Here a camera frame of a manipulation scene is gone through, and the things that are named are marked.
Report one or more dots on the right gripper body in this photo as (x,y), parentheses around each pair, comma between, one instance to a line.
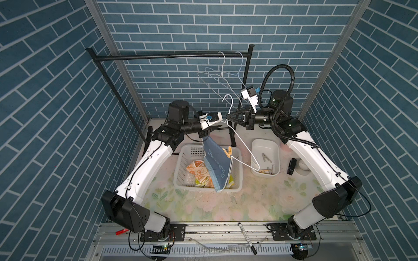
(251,119)

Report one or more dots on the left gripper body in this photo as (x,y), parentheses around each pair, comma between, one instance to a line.
(202,134)

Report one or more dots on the blue bear towel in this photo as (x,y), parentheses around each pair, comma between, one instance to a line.
(218,164)

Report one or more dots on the orange bunny towel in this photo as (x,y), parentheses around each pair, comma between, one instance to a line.
(198,169)

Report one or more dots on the white wire hanger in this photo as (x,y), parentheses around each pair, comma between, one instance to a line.
(202,75)
(240,137)

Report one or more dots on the yellow green towel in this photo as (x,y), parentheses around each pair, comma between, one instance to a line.
(206,182)

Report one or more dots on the light blue wire hanger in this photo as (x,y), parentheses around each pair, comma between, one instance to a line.
(222,77)

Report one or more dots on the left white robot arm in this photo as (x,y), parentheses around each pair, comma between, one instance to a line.
(123,205)

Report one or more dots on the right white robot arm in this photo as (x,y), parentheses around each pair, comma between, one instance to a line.
(339,190)

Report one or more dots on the white rectangular tray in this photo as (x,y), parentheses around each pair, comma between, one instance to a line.
(267,154)

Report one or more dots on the white perforated plastic basket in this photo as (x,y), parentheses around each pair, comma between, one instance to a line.
(184,180)

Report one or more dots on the black object beside tape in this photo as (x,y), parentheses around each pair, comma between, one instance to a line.
(291,166)

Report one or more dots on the roll of tape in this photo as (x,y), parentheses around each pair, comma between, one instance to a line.
(302,169)

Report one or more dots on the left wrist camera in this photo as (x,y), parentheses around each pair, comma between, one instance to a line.
(208,120)

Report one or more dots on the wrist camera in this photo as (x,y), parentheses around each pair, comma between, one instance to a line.
(208,120)
(251,94)

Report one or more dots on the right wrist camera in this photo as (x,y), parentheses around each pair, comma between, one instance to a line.
(251,94)

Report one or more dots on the black clothes rack frame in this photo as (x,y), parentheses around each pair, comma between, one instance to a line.
(167,78)

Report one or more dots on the black marker on rail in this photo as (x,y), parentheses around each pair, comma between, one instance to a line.
(245,234)

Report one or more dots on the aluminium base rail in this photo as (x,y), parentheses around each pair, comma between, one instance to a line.
(217,241)

